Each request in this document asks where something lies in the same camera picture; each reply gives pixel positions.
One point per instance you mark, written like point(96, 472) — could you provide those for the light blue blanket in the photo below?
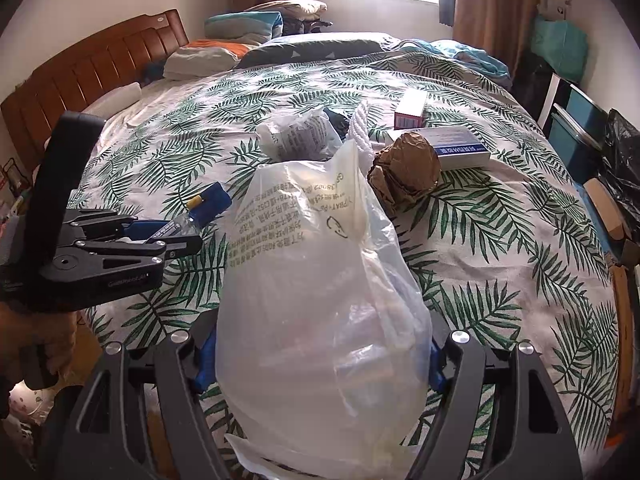
point(470, 57)

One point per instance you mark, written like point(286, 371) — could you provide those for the white board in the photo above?
point(549, 100)

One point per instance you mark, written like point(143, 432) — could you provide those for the dark grey pillow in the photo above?
point(310, 50)

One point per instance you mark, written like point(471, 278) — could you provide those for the white bolster pillow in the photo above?
point(112, 100)

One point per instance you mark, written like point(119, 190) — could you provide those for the person's left hand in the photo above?
point(35, 340)

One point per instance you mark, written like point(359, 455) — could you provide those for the pink box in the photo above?
point(410, 110)

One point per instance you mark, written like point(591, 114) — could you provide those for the white orange pillow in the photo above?
point(200, 62)

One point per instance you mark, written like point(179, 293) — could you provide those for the cardboard box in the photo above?
point(607, 215)

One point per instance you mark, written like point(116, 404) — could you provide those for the clear bottle blue label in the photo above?
point(212, 202)

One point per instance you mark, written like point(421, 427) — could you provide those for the folded teal grey blanket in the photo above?
point(245, 27)

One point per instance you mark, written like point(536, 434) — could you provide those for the crumpled clear plastic bag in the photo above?
point(295, 135)

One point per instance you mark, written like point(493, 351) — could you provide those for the wooden footboard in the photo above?
point(625, 350)

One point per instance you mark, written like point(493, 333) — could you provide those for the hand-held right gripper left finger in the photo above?
point(204, 382)

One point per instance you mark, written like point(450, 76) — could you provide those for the blue storage box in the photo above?
point(575, 145)

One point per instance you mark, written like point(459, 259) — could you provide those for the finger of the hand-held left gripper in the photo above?
point(180, 246)
point(145, 230)

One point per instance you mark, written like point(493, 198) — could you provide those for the teal bag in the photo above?
point(557, 47)

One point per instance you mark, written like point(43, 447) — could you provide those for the black trash bag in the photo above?
point(622, 160)

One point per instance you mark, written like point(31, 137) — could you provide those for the pile of dark clothes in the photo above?
point(305, 26)

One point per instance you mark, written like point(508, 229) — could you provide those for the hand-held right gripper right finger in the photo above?
point(436, 372)

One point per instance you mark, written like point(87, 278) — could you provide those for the beige pillow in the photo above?
point(300, 8)

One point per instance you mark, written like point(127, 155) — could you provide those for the white printed plastic bag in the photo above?
point(310, 285)

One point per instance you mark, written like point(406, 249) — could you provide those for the dark blue cloth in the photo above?
point(340, 122)

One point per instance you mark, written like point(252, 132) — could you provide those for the wooden headboard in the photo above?
point(75, 75)

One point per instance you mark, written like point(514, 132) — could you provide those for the white box blue stripe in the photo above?
point(455, 147)

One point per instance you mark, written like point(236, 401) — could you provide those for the leaf print bedsheet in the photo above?
point(475, 240)

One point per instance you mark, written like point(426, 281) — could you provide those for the crumpled brown paper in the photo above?
point(405, 165)

